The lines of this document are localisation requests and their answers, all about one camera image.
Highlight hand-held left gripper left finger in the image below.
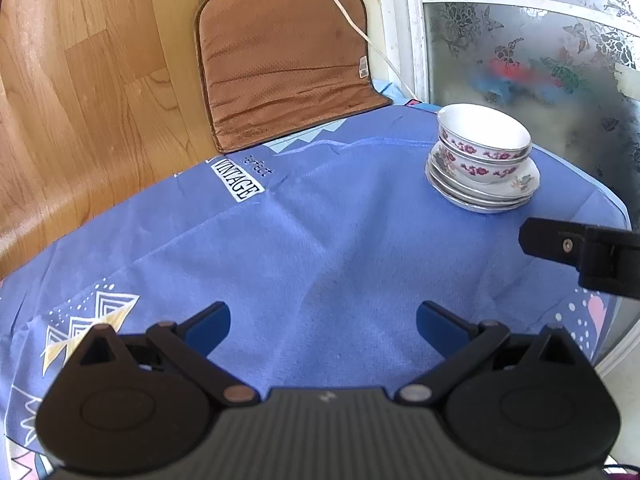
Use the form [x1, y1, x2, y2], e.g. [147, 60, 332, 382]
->
[70, 301, 261, 410]

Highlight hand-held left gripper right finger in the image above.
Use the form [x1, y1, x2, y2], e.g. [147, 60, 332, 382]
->
[395, 301, 592, 408]

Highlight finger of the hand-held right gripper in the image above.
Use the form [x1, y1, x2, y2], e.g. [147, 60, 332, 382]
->
[518, 217, 589, 267]

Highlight scalloped white floral plate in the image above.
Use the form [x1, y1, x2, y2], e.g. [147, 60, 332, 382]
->
[425, 157, 541, 202]

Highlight large white floral plate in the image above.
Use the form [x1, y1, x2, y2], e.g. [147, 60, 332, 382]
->
[434, 186, 527, 215]

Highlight deep white floral plate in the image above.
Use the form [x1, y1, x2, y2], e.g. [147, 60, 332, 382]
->
[427, 175, 535, 209]

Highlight white bowl red flowers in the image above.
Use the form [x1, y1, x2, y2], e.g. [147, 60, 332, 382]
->
[430, 140, 534, 185]
[436, 103, 532, 162]

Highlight light blue cartoon sheet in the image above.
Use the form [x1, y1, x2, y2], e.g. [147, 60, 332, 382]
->
[372, 79, 632, 366]

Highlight blue printed blanket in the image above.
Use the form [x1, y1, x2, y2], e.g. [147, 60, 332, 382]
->
[0, 102, 628, 466]

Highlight frosted floral window glass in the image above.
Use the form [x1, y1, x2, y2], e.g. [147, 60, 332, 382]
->
[416, 0, 640, 243]

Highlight brown seat cushion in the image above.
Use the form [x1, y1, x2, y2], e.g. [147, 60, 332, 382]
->
[193, 0, 394, 155]

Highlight white window frame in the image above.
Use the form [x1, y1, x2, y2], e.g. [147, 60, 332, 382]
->
[374, 0, 640, 107]

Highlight white power cable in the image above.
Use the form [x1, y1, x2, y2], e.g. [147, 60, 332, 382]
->
[299, 0, 427, 104]

